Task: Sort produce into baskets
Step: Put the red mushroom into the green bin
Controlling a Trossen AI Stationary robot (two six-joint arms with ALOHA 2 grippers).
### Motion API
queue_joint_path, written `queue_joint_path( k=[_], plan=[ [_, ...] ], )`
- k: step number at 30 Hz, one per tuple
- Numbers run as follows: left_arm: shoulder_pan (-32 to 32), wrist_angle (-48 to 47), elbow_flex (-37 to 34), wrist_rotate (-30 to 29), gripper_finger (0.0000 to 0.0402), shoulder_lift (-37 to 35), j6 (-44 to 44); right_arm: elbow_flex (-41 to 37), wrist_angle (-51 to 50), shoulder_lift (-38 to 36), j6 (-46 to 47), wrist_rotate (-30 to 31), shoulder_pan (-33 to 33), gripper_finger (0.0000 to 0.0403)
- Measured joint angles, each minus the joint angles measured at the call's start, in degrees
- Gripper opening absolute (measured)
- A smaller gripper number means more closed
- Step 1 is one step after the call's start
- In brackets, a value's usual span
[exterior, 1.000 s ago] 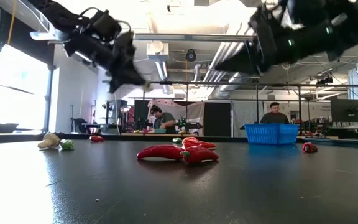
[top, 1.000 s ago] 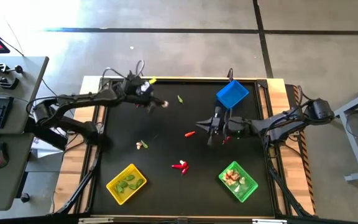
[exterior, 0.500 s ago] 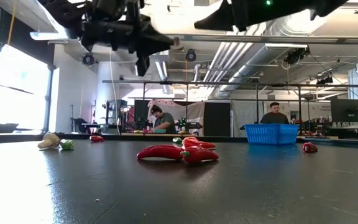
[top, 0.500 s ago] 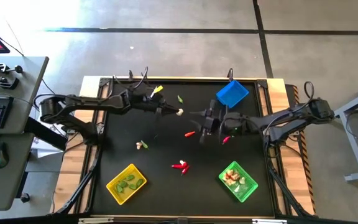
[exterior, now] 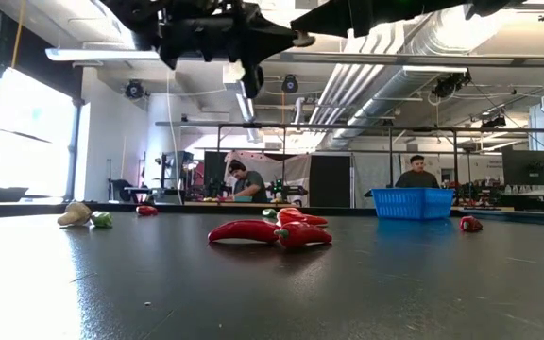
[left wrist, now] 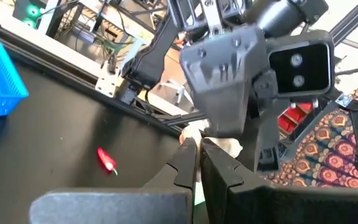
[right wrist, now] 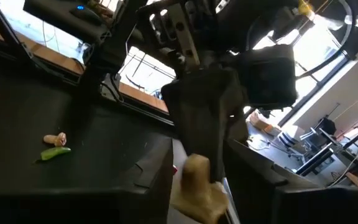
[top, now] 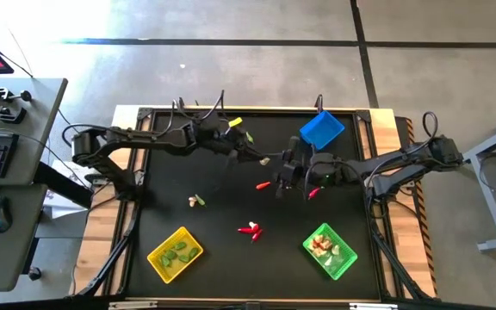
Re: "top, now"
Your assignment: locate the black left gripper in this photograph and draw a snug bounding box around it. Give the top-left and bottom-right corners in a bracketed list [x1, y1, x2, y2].
[194, 112, 271, 163]

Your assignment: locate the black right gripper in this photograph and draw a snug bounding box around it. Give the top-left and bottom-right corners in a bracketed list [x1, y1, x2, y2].
[272, 136, 353, 200]

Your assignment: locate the blue plastic basket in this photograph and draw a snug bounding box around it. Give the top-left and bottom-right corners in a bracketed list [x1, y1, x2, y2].
[298, 109, 346, 151]

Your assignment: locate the green plastic basket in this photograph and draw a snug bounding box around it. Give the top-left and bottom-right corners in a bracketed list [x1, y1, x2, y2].
[301, 222, 359, 282]

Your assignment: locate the yellow plastic basket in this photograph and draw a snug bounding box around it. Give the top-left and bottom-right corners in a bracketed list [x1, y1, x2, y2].
[146, 226, 205, 285]

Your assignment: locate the white paper sheet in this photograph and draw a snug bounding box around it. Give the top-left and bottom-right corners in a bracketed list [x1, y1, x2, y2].
[42, 159, 99, 220]

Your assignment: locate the grey metal stand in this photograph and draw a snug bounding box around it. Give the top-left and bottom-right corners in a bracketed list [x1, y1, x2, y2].
[462, 107, 496, 253]

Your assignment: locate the grey office desk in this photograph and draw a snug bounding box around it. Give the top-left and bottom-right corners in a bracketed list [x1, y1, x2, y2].
[0, 77, 69, 187]
[0, 183, 49, 293]

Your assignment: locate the black silver desk clamp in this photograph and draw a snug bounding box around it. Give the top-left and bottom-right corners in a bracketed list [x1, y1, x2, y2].
[0, 102, 28, 125]
[0, 85, 33, 104]

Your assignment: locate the black diagonal frame strut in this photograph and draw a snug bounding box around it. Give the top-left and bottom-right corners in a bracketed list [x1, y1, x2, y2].
[368, 214, 424, 301]
[75, 201, 142, 299]

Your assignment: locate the silver metal bracket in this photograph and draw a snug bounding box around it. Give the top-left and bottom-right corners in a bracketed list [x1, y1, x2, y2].
[108, 300, 158, 310]
[349, 302, 399, 310]

